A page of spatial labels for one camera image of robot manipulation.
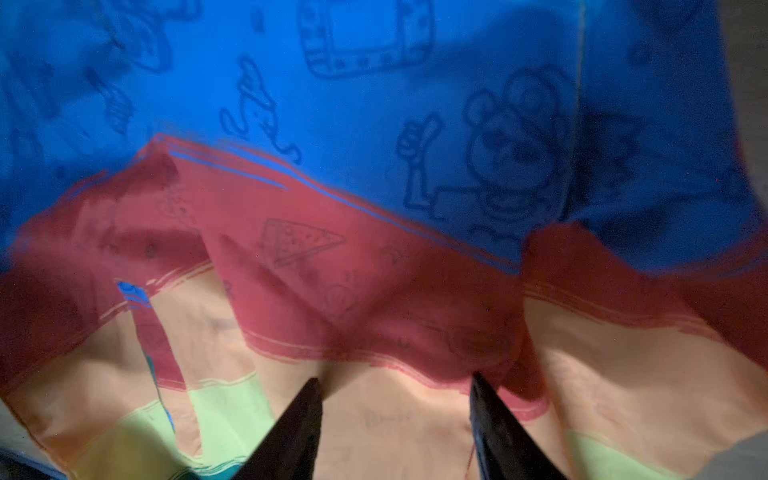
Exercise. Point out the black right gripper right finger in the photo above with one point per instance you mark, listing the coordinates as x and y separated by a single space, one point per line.
504 449

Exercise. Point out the rainbow striped hooded jacket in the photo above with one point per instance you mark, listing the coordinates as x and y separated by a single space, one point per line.
204 204

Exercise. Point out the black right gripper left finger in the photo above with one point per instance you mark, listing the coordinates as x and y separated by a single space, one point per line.
289 450

